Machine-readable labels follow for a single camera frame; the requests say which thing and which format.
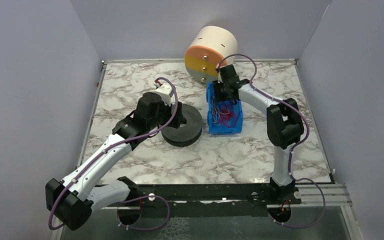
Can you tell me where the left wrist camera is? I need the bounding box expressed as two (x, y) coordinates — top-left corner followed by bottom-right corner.
(154, 82), (174, 106)

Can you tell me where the cream cylindrical drawer container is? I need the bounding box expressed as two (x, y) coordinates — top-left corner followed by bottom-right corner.
(184, 25), (238, 84)

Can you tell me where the aluminium frame rail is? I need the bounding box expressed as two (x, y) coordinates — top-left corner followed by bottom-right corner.
(297, 184), (354, 207)

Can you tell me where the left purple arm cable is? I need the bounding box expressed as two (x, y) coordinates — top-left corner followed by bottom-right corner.
(47, 77), (180, 232)

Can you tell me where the red wire bundle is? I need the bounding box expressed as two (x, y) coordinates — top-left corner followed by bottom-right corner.
(216, 100), (241, 129)

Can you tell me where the white wire bundle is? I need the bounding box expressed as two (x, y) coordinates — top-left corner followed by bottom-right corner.
(210, 99), (224, 126)

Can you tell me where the blue plastic bin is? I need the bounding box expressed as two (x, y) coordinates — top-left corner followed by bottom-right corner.
(206, 82), (244, 135)

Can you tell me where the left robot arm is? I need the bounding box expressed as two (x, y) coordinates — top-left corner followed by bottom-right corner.
(45, 89), (182, 231)

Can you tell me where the black cable spool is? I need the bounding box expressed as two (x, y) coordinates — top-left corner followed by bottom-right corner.
(161, 104), (203, 147)

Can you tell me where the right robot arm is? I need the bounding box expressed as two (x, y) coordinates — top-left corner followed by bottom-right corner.
(212, 64), (305, 198)

